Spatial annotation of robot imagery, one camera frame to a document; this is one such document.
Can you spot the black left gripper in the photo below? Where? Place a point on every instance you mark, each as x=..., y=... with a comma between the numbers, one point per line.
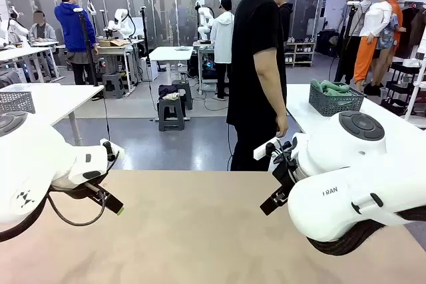
x=94, y=191

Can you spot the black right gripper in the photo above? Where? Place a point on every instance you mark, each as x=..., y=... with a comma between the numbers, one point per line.
x=286, y=177

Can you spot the grey plastic lattice basket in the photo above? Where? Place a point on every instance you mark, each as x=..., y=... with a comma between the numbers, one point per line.
x=333, y=104
x=16, y=102

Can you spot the person's right forearm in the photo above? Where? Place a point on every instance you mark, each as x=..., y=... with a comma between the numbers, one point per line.
x=273, y=94

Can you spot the small white robot arm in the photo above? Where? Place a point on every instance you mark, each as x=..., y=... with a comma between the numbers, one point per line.
x=124, y=26
x=203, y=29
x=15, y=28

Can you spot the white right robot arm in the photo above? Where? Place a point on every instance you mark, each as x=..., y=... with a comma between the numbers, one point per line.
x=349, y=164

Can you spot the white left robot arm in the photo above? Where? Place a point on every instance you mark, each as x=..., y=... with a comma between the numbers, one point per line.
x=30, y=157

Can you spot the person's right hand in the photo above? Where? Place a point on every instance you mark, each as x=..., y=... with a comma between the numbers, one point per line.
x=282, y=126

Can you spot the grey plastic step stool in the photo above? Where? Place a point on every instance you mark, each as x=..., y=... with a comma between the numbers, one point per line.
x=113, y=86
x=171, y=112
x=186, y=92

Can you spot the dark and beige clothes pile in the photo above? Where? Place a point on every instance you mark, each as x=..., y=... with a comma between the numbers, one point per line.
x=166, y=90

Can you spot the low shoe shelf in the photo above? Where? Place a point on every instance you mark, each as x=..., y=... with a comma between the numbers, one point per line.
x=301, y=54

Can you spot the white robot workbench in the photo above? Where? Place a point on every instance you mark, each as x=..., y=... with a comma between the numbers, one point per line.
x=113, y=50

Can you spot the person in black T-shirt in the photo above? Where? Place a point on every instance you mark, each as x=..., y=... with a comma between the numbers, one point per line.
x=253, y=48

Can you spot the brown cardboard box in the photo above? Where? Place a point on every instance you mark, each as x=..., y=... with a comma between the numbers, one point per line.
x=113, y=43

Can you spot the black tripod pole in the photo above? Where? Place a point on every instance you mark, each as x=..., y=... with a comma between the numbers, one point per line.
x=86, y=44
x=145, y=34

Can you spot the white height-adjustable desk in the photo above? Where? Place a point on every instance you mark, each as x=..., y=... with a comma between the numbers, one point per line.
x=171, y=53

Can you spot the black luggage stack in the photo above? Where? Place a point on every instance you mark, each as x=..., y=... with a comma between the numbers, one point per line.
x=327, y=43

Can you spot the person in white hoodie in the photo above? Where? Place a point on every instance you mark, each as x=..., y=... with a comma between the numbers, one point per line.
x=221, y=38

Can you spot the mannequin with orange trousers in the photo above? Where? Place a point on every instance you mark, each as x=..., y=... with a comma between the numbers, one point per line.
x=364, y=54

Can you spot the long white work desk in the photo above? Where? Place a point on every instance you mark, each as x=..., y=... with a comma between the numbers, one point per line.
x=20, y=52

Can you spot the person in blue hoodie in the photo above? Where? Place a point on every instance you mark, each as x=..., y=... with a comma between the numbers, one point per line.
x=71, y=24

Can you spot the black shelf trolley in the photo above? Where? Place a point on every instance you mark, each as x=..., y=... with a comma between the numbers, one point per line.
x=399, y=70

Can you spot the seated person in grey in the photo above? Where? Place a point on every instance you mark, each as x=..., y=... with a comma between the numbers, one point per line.
x=43, y=33

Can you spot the person in black hoodie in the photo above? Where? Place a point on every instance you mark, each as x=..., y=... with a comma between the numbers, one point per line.
x=285, y=18

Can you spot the mannequin with grey top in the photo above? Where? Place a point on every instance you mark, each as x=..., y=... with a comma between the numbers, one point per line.
x=364, y=18

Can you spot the dark garments on rack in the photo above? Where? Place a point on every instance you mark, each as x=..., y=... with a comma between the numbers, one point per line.
x=412, y=31

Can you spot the mannequin with orange shirt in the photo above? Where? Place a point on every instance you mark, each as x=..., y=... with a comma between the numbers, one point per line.
x=395, y=11

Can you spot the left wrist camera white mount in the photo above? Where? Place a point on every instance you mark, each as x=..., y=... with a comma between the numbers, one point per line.
x=117, y=151

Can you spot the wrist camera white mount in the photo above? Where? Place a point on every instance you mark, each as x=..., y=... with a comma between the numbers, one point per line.
x=117, y=151
x=263, y=151

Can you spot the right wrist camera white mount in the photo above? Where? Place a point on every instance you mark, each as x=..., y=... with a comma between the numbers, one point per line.
x=263, y=151

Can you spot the white tube frame rack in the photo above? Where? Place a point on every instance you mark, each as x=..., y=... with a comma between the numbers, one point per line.
x=421, y=48

